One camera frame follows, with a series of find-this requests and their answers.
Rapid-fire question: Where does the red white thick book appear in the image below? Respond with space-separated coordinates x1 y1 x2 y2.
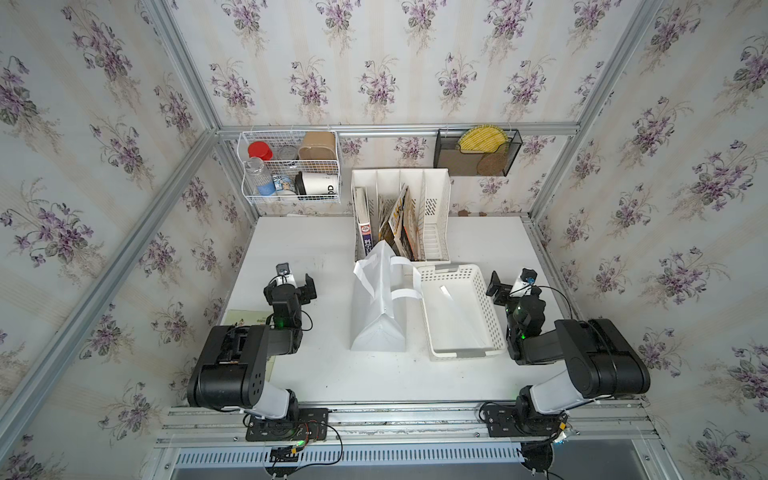
354 187 377 259

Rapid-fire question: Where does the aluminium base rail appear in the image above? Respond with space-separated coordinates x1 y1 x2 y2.
155 401 655 469

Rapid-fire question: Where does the white insulated delivery bag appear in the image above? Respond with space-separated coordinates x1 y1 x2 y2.
350 242 423 352

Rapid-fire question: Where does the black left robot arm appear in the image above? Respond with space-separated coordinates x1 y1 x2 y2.
187 264 317 421

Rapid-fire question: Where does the colourful history book in organizer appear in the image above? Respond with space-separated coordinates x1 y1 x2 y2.
400 188 419 261

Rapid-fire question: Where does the yellow book in organizer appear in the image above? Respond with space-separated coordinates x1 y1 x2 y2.
379 184 410 258

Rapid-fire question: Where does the white perforated file organizer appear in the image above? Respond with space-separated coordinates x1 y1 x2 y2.
351 168 451 264

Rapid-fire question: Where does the clear plastic bottle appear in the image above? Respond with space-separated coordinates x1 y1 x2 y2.
244 157 276 197

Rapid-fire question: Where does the red lidded jar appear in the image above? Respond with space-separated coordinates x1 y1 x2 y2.
247 141 274 161

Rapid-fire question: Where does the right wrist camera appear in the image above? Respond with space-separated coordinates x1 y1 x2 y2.
510 268 538 297

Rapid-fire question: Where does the white black cup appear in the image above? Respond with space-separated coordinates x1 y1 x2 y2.
295 172 339 196

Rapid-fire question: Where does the brown woven round coaster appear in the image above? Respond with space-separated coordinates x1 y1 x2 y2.
476 152 508 177

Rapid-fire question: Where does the green children's history book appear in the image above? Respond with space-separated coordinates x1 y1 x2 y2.
220 309 275 381

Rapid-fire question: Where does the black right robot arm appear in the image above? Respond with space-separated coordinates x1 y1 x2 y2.
486 268 651 419

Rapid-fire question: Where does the white perforated plastic tray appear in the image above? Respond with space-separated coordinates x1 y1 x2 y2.
418 264 506 361

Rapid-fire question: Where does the white wire wall basket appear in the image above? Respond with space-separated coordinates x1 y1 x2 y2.
236 128 342 204

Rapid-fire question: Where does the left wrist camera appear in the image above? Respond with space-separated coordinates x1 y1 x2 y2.
272 262 297 287

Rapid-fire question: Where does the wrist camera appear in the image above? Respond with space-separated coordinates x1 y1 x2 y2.
510 268 538 297
272 262 297 287

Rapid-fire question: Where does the black mesh wall basket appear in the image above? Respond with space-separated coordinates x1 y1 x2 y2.
433 129 523 177

